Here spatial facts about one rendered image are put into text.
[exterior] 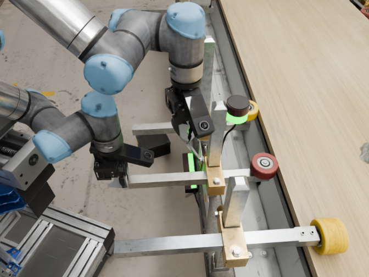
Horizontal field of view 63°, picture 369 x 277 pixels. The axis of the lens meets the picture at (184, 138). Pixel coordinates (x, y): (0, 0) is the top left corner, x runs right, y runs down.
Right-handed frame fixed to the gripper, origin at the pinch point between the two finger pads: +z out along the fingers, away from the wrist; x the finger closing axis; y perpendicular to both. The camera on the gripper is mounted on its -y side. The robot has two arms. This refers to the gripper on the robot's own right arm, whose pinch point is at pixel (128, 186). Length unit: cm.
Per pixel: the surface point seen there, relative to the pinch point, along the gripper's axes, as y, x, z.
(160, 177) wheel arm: -10.3, 0.1, -3.4
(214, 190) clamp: -26.2, 5.0, -2.0
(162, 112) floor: -9, -124, 83
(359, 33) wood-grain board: -106, -74, -8
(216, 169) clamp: -27.4, -1.1, -4.5
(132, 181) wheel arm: -1.9, 0.9, -3.4
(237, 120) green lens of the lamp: -31.3, -1.0, -25.1
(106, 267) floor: 23, -6, 83
